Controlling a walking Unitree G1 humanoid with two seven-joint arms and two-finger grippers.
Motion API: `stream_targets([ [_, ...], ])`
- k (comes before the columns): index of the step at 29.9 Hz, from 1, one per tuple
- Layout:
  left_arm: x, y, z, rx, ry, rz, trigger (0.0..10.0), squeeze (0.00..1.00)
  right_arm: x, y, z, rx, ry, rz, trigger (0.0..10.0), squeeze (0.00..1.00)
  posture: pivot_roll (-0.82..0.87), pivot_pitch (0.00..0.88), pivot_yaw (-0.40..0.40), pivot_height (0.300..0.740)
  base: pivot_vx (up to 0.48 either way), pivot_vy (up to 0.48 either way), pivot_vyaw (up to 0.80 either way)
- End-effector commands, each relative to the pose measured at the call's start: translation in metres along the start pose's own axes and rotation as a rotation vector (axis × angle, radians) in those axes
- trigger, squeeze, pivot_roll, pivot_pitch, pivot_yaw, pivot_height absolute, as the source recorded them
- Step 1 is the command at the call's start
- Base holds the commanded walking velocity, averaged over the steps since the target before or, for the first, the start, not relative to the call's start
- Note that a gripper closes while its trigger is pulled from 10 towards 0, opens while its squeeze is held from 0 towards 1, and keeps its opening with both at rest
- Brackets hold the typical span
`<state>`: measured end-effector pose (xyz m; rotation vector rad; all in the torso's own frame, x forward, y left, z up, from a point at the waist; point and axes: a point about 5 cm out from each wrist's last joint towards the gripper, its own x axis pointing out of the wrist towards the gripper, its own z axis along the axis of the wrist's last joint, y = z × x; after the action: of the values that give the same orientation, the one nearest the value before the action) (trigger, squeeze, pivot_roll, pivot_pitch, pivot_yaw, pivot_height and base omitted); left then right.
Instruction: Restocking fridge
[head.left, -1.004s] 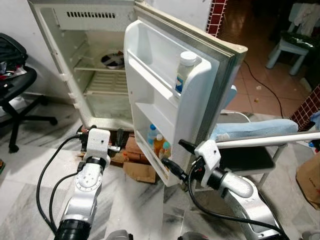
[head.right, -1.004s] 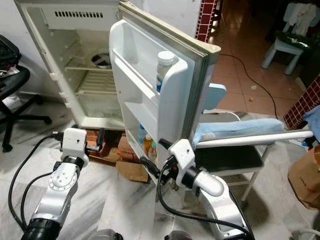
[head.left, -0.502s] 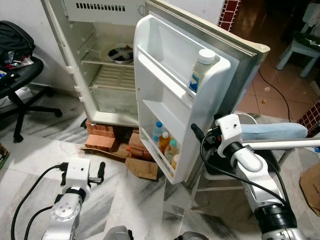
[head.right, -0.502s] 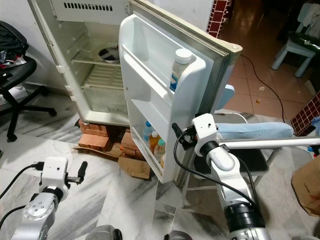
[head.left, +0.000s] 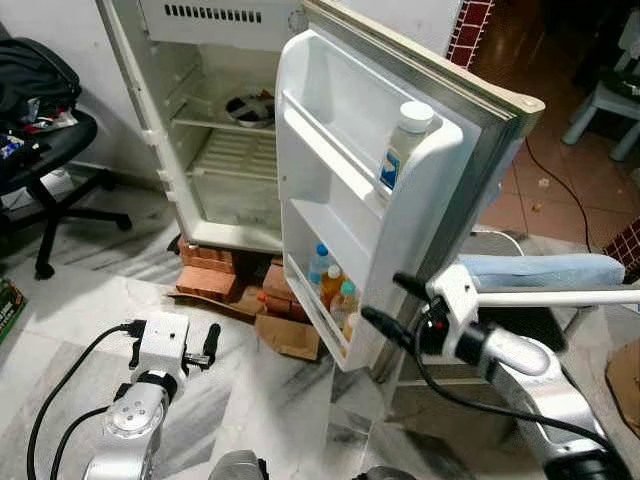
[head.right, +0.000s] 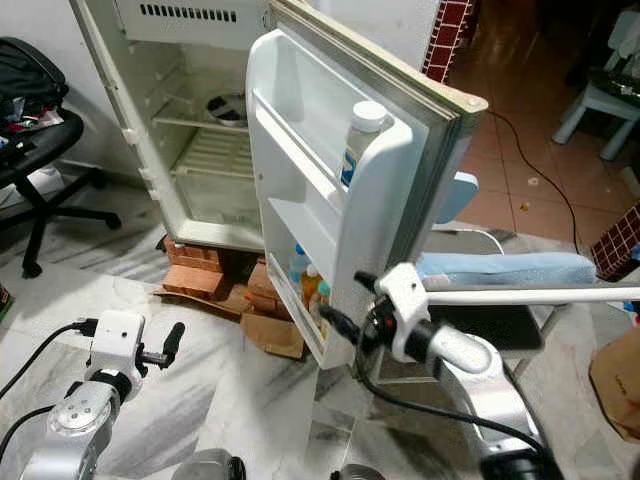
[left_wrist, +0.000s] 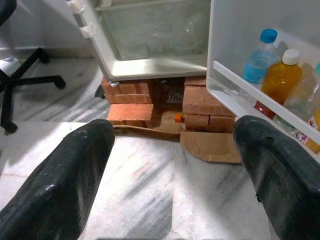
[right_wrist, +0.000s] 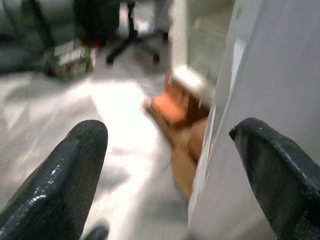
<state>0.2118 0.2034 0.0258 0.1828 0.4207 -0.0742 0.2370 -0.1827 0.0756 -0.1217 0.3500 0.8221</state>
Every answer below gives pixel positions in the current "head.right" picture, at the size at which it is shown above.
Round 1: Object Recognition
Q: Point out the small white fridge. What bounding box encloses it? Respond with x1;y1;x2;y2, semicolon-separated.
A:
68;0;279;253

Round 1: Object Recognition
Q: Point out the white fridge door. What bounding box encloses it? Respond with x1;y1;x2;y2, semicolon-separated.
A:
244;0;490;373

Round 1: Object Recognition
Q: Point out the small bottle with pale cap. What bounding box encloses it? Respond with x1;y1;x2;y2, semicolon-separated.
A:
313;281;334;323

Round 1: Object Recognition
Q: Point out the orange juice bottle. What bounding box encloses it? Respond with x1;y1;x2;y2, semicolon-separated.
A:
299;264;324;309

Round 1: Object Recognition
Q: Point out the orange brick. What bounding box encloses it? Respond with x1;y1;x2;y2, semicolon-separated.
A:
165;238;221;271
240;262;273;316
155;263;226;301

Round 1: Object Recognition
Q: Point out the flat brown cardboard sheet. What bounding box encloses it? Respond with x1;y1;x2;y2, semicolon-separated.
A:
238;310;296;358

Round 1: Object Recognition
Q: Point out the silver robot left leg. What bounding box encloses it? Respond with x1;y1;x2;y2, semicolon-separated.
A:
168;447;247;480

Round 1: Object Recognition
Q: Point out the silver robot leg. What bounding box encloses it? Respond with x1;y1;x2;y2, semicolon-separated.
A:
168;447;247;480
335;462;393;480

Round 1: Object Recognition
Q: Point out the white bottle with blue label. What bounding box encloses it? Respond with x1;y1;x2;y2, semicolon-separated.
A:
338;100;390;191

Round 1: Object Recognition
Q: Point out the silver robot right leg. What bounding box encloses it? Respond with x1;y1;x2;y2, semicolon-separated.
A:
335;462;393;480

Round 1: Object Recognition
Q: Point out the round metal pot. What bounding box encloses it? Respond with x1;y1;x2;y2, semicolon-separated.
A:
205;92;251;128

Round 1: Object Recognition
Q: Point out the black office chair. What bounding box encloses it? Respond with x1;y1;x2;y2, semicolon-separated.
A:
0;38;98;280

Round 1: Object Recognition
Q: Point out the brown cardboard box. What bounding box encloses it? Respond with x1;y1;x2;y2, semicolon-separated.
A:
587;328;640;443

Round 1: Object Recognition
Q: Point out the red tiled pillar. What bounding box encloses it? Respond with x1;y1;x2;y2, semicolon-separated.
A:
420;0;474;84

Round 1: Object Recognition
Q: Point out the small pale blue child's table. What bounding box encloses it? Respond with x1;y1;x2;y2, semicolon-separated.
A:
552;65;640;163

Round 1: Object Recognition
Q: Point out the black bag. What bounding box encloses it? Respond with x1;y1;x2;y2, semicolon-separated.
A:
0;38;56;121

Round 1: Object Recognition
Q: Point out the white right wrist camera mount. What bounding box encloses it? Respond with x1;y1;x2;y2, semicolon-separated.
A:
374;262;430;339

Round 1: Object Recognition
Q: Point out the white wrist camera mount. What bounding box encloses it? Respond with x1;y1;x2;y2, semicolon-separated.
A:
374;262;430;339
84;309;148;378

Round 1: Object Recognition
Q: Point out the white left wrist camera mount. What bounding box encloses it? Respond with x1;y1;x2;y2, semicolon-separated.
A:
84;309;148;378

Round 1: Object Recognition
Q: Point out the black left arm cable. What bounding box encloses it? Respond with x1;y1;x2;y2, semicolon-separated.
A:
0;318;99;401
0;405;61;461

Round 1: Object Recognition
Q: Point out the thin black floor cable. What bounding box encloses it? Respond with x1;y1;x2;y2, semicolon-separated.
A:
488;108;583;253

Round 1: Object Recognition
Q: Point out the red tiled low wall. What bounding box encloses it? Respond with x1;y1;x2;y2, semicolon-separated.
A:
590;198;640;283

